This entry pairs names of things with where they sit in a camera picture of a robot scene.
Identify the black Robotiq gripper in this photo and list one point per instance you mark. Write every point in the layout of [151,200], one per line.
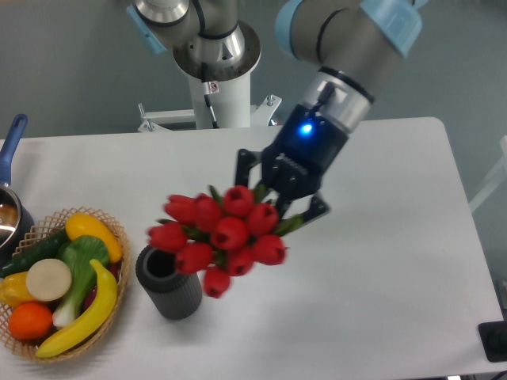
[295,163]

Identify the red tulip bouquet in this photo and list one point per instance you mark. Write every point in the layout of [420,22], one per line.
[222,236]

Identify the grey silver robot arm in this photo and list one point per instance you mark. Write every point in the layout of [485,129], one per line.
[356,45]

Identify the dark grey ribbed vase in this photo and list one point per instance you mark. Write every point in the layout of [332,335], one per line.
[176,296]

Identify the yellow banana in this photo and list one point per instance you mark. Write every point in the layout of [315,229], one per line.
[89,322]

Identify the yellow squash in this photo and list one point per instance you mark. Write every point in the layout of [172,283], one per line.
[81,224]

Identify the green bok choy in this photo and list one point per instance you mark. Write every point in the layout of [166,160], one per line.
[76,255]

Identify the woven wicker basket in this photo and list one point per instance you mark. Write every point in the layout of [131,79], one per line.
[46,227]

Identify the green cucumber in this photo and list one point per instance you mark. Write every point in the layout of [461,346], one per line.
[46,248]

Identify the beige round disc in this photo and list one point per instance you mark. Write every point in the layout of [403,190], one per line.
[48,280]

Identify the black device at edge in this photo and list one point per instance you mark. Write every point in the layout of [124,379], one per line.
[493,337]

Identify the orange fruit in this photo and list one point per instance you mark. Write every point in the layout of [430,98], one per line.
[30,321]

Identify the yellow bell pepper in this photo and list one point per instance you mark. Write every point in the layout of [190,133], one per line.
[14,291]

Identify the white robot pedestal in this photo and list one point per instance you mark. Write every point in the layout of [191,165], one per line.
[225,104]

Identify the blue handled saucepan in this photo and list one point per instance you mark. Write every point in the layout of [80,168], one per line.
[16,221]

